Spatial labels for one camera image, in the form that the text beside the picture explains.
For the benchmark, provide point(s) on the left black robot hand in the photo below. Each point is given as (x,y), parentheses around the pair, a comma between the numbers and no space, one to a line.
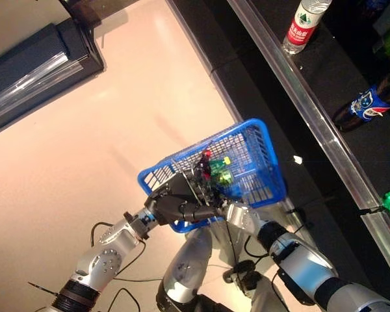
(175,201)

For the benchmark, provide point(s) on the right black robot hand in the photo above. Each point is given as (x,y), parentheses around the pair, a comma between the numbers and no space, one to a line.
(204,191)

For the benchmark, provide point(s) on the cola bottle red label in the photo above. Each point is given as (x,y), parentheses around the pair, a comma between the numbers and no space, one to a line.
(205,165)

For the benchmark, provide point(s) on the blue plastic shopping basket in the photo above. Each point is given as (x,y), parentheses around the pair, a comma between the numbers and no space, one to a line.
(247,125)

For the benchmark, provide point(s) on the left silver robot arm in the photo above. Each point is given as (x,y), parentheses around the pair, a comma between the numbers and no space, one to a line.
(107,256)

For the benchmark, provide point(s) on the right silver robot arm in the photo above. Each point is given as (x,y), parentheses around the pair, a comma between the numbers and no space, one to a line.
(299,266)

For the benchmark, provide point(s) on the left silver robot leg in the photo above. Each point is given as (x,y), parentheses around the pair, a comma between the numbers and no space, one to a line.
(185,266)

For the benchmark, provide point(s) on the silver robot leg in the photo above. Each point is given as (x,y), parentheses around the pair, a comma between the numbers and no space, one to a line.
(185,266)
(263,292)

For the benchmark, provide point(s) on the white paper scrap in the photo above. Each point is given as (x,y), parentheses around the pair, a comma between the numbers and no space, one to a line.
(298,159)

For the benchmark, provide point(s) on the right silver robot leg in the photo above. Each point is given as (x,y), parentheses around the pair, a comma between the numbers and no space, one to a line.
(263,292)

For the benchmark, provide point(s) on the black metal store shelf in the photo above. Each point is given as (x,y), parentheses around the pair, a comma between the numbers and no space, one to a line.
(263,81)
(344,65)

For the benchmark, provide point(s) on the cola bottle blue label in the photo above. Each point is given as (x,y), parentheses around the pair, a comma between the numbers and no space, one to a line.
(367,104)

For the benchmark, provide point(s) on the water bottle red label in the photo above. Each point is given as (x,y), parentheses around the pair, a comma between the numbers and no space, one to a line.
(304,29)

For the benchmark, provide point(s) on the black low display stand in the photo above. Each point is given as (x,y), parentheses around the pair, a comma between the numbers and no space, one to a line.
(35,71)

